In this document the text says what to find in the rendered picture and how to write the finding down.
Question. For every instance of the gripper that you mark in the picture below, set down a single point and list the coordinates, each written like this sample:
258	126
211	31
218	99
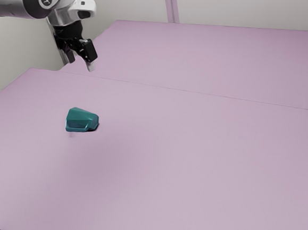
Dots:
67	33

